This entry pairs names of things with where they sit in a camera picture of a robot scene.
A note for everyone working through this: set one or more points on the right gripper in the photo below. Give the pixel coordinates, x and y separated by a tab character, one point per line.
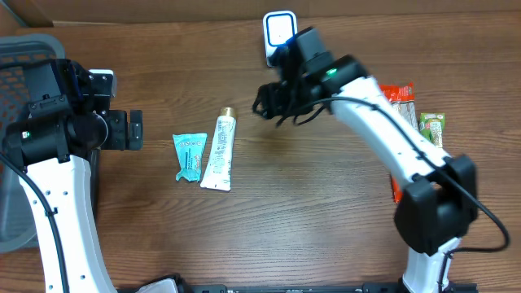
272	99

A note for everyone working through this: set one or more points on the teal snack packet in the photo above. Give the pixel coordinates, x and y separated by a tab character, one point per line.
190	149

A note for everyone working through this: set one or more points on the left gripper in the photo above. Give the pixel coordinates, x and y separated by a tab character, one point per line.
134	130

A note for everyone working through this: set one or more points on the white tube gold cap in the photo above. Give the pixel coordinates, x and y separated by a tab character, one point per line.
217	175

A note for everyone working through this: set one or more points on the green snack pouch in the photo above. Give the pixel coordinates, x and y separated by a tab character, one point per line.
431	127

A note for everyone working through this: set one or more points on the grey plastic shopping basket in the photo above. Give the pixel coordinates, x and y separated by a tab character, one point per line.
47	113

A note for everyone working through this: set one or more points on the orange spaghetti packet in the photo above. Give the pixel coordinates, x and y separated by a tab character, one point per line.
402	100

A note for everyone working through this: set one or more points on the brown cardboard backdrop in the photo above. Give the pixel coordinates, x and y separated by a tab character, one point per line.
38	13

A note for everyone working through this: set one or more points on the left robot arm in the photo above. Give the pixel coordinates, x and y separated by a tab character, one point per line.
69	246

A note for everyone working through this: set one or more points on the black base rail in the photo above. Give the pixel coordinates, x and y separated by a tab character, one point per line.
371	287

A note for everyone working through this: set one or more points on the white barcode scanner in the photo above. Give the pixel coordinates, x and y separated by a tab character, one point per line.
278	27

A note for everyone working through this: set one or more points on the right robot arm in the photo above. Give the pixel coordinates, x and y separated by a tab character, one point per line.
439	191

